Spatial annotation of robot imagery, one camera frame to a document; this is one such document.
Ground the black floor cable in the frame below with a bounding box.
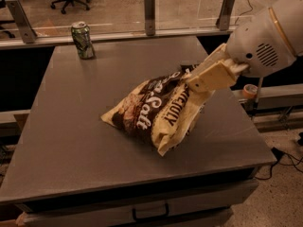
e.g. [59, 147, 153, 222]
[254, 147, 303, 181]

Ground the middle metal glass bracket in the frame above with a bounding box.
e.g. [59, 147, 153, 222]
[144, 0, 155, 36]

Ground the grey table drawer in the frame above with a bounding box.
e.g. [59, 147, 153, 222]
[24, 179, 258, 227]

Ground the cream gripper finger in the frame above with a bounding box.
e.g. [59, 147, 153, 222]
[186, 61, 236, 93]
[195, 44, 228, 72]

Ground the left metal glass bracket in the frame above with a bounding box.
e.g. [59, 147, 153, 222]
[6, 0, 37, 44]

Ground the brown Sea Salt chip bag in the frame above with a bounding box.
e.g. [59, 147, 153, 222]
[100, 71, 214, 156]

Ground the black drawer handle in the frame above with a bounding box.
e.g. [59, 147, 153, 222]
[132, 203, 169, 222]

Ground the metal glass bracket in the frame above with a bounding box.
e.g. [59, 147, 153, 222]
[6, 0, 37, 44]
[216, 0, 235, 31]
[144, 0, 155, 36]

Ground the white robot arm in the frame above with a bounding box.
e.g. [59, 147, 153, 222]
[186, 0, 303, 94]

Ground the right metal glass bracket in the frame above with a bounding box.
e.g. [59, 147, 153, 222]
[216, 0, 235, 31]

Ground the green soda can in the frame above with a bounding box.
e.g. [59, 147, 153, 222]
[71, 21, 95, 60]

